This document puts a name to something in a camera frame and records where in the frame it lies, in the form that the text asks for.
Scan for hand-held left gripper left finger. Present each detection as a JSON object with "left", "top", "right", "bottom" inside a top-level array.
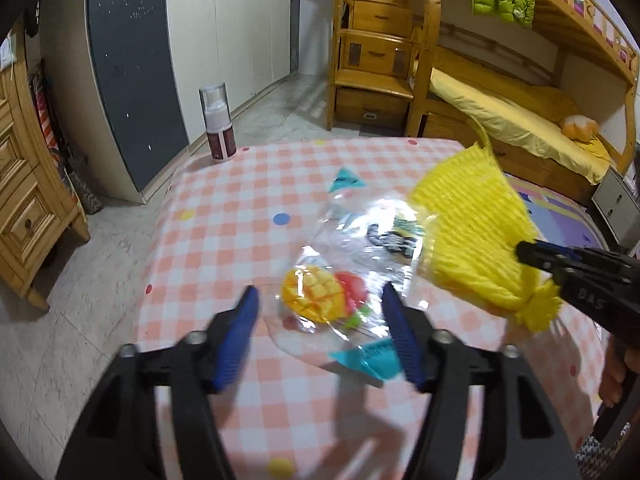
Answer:
[{"left": 55, "top": 285, "right": 261, "bottom": 480}]

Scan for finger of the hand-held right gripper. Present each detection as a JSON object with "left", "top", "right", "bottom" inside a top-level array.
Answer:
[
  {"left": 515, "top": 241, "right": 568, "bottom": 282},
  {"left": 530, "top": 240, "right": 601, "bottom": 263}
]

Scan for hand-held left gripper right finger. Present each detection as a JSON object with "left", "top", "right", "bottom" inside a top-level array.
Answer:
[{"left": 382, "top": 282, "right": 583, "bottom": 480}]

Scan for yellow foam fruit net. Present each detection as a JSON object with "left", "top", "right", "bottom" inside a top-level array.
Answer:
[{"left": 407, "top": 117, "right": 565, "bottom": 334}]

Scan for clear plastic fruit bag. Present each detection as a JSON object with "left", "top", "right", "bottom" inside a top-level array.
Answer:
[{"left": 265, "top": 166, "right": 437, "bottom": 391}]

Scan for person's right hand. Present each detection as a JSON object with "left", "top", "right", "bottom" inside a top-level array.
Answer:
[{"left": 597, "top": 332, "right": 629, "bottom": 409}]

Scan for rainbow oval rug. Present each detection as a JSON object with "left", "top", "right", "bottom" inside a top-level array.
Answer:
[{"left": 502, "top": 172, "right": 609, "bottom": 252}]

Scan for grey nightstand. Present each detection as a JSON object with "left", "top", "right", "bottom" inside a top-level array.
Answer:
[{"left": 591, "top": 167, "right": 640, "bottom": 252}]

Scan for wooden under-bed drawer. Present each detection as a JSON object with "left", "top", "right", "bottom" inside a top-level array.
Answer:
[{"left": 492, "top": 136, "right": 596, "bottom": 207}]

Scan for orange and white plush toy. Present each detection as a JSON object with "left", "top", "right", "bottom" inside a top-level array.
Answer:
[{"left": 560, "top": 115, "right": 600, "bottom": 141}]

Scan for pink checked tablecloth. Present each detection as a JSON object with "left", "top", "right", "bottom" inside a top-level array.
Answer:
[{"left": 132, "top": 136, "right": 621, "bottom": 480}]

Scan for yellow bed sheet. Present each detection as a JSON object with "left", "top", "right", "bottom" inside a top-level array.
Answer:
[{"left": 430, "top": 67, "right": 614, "bottom": 186}]

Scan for spray bottle with maroon label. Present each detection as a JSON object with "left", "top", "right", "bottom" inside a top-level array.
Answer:
[{"left": 199, "top": 83, "right": 237, "bottom": 163}]

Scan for wooden bunk bed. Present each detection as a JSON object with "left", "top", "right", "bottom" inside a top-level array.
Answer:
[{"left": 407, "top": 0, "right": 640, "bottom": 207}]

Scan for grey zigzag bag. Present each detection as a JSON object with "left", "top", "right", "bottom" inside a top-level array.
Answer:
[{"left": 67, "top": 155, "right": 106, "bottom": 217}]

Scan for wooden dresser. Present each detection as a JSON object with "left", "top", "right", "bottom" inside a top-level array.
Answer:
[{"left": 0, "top": 20, "right": 93, "bottom": 311}]

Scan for wooden stair drawers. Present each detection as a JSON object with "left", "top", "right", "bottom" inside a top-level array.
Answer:
[{"left": 327, "top": 0, "right": 443, "bottom": 139}]

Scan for dark grey curved panel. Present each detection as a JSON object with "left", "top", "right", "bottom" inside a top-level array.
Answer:
[{"left": 85, "top": 0, "right": 191, "bottom": 206}]

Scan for red striped flat bag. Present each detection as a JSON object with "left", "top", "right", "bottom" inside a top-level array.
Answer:
[{"left": 27, "top": 60, "right": 72, "bottom": 187}]

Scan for white wardrobe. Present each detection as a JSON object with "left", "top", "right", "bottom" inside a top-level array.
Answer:
[{"left": 40, "top": 0, "right": 303, "bottom": 206}]

